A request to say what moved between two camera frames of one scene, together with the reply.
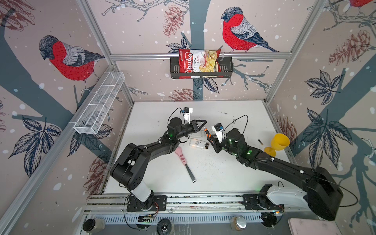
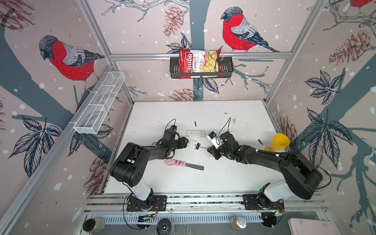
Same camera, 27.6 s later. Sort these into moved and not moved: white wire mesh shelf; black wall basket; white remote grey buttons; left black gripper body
Moved: left black gripper body
Not moved: white wire mesh shelf; white remote grey buttons; black wall basket
